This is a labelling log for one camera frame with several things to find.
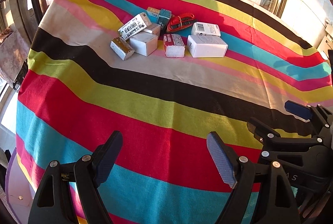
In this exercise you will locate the long white barcoded box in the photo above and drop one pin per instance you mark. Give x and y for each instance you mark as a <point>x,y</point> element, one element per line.
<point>134,26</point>

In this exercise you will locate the gold and silver box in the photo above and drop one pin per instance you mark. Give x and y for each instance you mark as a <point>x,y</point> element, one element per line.
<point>121,49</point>

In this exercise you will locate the purple cardboard box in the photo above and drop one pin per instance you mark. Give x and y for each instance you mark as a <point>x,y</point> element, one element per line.
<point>18,187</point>

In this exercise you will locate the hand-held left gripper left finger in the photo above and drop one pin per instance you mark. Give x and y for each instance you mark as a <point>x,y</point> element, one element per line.
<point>109,159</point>

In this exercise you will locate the red and white tissue pack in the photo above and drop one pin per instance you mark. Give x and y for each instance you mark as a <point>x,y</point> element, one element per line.
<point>173,44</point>

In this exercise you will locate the white box with black logo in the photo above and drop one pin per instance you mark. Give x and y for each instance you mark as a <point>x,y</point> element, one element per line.
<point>206,46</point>

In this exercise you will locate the small white cube box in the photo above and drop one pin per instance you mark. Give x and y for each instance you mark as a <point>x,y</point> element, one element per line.
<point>144,43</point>

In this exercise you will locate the pale silver box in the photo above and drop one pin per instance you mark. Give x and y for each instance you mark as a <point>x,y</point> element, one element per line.
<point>153,29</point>

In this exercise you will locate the teal box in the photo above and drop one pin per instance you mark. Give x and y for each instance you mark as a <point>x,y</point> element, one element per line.
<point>164,17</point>

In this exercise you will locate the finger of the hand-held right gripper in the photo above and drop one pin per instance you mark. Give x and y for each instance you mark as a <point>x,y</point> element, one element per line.
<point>260,128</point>
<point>298,109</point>

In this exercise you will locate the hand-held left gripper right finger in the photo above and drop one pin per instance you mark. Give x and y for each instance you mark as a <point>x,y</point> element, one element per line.
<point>222,159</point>

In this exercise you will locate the lace covered side table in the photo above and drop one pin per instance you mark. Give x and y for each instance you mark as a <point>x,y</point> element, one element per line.
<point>13,49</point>

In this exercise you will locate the orange white box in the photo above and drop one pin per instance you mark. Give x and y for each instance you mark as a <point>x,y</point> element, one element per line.
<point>152,11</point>

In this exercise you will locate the white box with barcode label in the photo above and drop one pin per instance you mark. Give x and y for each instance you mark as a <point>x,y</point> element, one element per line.
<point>205,30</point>

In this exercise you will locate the white wicker chair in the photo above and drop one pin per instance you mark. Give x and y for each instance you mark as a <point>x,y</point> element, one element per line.
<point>2,159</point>

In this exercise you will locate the colourful striped cloth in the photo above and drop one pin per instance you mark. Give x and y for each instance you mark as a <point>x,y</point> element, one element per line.
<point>156,109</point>

